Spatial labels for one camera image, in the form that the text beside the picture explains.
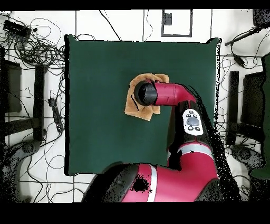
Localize dark green hanging cloth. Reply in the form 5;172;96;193
250;52;270;180

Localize dark green table cloth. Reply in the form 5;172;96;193
64;34;221;176

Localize black power adapter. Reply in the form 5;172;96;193
233;53;246;69

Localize black device box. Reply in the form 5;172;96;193
252;8;270;27

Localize black hub box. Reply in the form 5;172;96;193
3;19;32;38

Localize tangled black cables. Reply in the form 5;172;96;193
0;12;66;70

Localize black rod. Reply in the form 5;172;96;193
224;26;263;46

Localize long black cable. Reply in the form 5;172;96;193
98;10;122;42

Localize black stand bar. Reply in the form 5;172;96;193
33;63;47;142
226;70;240;146

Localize tan terry towel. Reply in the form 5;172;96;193
124;73;170;122

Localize dark flat panel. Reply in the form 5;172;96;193
240;71;266;128
0;59;22;114

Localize black power strip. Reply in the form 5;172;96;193
47;97;64;133

